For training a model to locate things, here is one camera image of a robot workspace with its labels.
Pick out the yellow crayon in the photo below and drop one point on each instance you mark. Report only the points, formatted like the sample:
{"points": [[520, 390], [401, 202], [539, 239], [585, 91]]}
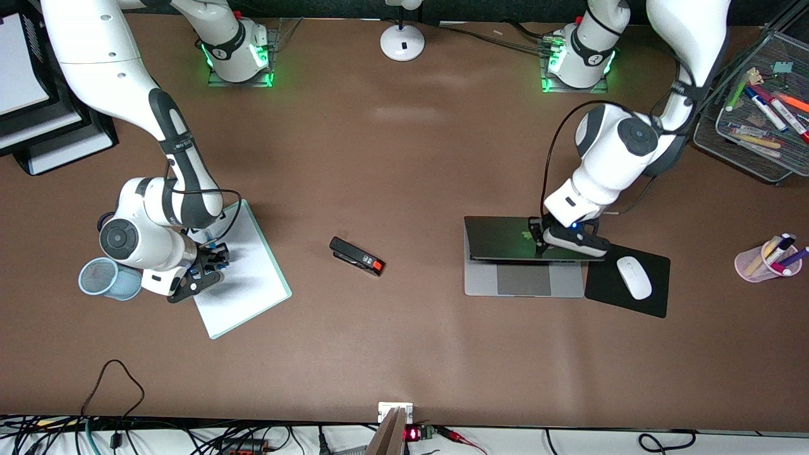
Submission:
{"points": [[758, 141]]}

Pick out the white computer mouse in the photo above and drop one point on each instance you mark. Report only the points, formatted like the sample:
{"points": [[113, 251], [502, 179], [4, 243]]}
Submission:
{"points": [[634, 278]]}

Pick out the orange marker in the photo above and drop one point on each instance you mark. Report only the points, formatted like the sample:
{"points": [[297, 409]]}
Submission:
{"points": [[795, 102]]}

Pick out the black stacked letter tray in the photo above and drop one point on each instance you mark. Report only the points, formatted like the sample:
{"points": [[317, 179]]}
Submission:
{"points": [[19, 155]]}

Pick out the blue capped white marker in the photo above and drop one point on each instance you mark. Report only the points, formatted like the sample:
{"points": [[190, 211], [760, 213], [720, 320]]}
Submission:
{"points": [[766, 109]]}

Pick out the pink marker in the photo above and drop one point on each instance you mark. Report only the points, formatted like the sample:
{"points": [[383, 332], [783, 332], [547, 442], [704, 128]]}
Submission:
{"points": [[780, 270]]}

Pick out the black plug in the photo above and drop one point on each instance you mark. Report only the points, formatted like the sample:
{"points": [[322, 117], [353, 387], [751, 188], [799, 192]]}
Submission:
{"points": [[115, 440]]}

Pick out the yellow pen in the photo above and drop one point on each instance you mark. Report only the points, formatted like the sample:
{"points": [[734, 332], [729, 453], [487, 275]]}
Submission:
{"points": [[761, 256]]}

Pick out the silver laptop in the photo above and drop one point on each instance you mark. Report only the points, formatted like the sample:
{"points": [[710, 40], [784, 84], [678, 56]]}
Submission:
{"points": [[524, 278]]}

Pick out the purple marker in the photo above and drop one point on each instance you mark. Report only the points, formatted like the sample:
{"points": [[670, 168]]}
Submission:
{"points": [[796, 256]]}

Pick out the small white card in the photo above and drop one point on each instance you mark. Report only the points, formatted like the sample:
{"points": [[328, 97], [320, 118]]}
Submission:
{"points": [[387, 409]]}

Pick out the red capped white marker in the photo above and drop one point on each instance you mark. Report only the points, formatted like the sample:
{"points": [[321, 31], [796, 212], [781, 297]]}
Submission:
{"points": [[790, 120]]}

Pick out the blue mesh pen cup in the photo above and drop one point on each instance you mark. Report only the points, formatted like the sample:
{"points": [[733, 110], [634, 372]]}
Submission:
{"points": [[104, 278]]}

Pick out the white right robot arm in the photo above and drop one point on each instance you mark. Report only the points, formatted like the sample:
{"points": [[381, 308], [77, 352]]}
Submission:
{"points": [[95, 50]]}

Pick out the black mesh desk tray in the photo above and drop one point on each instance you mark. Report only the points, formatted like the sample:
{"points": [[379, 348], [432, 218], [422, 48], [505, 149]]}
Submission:
{"points": [[714, 136]]}

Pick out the grey camera mount bar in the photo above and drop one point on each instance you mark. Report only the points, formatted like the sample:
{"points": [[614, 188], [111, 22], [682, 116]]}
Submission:
{"points": [[389, 436]]}

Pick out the pink mesh pen cup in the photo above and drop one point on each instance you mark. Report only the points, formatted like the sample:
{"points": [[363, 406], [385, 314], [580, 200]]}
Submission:
{"points": [[746, 265]]}

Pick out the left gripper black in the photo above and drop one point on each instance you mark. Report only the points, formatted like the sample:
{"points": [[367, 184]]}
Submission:
{"points": [[539, 229]]}

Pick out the red LED display board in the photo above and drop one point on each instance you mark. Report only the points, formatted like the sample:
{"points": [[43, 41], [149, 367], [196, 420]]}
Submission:
{"points": [[414, 433]]}

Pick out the white round lamp base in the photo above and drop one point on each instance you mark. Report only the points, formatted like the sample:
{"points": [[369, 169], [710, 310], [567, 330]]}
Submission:
{"points": [[402, 43]]}

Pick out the green marker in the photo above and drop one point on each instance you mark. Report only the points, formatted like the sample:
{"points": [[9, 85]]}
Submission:
{"points": [[739, 91]]}

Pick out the black capped white marker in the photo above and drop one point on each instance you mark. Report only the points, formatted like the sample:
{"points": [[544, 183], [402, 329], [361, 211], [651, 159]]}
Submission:
{"points": [[782, 245]]}

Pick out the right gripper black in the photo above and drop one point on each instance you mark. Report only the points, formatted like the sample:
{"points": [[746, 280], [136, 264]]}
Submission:
{"points": [[209, 260]]}

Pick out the teal clipboard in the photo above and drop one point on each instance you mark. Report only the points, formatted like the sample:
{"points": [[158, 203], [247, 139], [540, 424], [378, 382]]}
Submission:
{"points": [[284, 292]]}

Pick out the orange connector strip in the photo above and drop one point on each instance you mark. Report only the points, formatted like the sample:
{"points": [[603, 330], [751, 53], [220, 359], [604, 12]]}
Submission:
{"points": [[246, 447]]}

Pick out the black mouse pad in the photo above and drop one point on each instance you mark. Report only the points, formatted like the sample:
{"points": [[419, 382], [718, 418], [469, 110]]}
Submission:
{"points": [[607, 291]]}

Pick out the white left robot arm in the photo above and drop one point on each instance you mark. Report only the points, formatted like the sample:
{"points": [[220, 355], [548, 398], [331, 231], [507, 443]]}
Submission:
{"points": [[613, 158]]}

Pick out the black stapler red tip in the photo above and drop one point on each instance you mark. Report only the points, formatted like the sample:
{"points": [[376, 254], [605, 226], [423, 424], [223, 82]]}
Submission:
{"points": [[354, 256]]}

